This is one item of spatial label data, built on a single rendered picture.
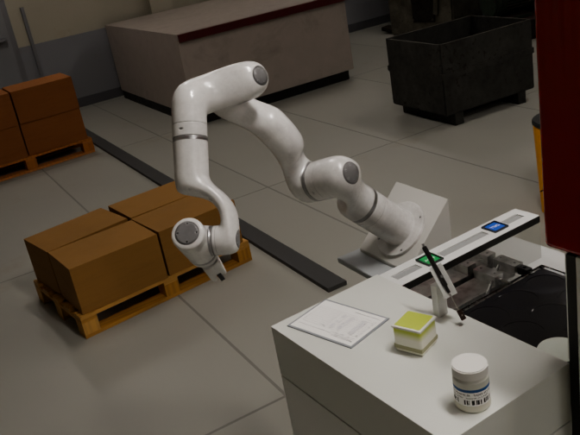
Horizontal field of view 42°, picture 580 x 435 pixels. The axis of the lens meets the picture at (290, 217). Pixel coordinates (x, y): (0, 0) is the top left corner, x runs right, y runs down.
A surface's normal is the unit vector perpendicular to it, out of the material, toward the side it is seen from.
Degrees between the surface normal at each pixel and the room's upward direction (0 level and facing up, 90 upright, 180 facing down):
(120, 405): 0
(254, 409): 0
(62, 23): 90
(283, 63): 90
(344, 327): 0
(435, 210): 45
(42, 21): 90
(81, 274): 90
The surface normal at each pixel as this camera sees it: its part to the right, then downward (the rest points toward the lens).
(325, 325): -0.17, -0.91
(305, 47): 0.49, 0.25
